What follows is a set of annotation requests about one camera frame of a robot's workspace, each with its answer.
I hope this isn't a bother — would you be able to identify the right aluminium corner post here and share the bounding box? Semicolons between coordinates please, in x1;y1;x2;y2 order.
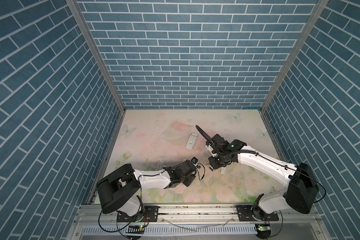
260;0;329;115

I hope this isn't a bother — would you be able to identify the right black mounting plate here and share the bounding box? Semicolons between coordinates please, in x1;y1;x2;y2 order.
235;205;279;222

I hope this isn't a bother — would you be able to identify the aluminium corner post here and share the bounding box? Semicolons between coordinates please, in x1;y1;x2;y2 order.
260;0;329;115
66;0;126;114

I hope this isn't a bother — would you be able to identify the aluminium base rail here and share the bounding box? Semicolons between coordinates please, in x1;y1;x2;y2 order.
67;203;330;240

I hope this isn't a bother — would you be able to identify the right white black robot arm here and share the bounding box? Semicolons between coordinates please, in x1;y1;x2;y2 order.
205;135;321;220

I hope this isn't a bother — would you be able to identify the black mounting plate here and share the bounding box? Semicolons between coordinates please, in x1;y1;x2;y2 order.
235;205;279;222
117;205;159;223

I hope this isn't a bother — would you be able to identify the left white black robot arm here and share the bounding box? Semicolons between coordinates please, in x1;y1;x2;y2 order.
96;158;198;217

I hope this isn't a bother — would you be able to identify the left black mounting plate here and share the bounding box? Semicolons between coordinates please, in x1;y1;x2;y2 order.
117;205;159;223

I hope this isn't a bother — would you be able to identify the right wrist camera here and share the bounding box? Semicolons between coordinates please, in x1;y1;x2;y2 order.
206;144;214;155

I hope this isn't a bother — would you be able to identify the left aluminium corner post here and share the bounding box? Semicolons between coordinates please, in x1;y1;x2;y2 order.
66;0;126;114

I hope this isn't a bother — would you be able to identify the white remote control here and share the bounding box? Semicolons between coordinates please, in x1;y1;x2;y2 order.
185;133;198;150

